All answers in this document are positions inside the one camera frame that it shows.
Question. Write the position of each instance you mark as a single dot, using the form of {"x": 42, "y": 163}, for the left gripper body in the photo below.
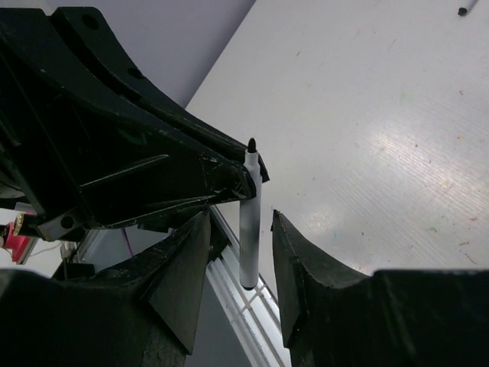
{"x": 44, "y": 138}

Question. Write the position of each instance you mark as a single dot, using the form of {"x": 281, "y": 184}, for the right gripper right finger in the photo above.
{"x": 333, "y": 315}

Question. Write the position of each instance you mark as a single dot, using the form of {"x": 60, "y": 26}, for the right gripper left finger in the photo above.
{"x": 141, "y": 312}

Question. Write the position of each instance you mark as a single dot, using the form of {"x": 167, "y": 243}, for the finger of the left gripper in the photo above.
{"x": 133, "y": 199}
{"x": 135, "y": 126}

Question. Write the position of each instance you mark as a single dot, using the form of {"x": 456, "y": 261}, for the white pen black tip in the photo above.
{"x": 466, "y": 7}

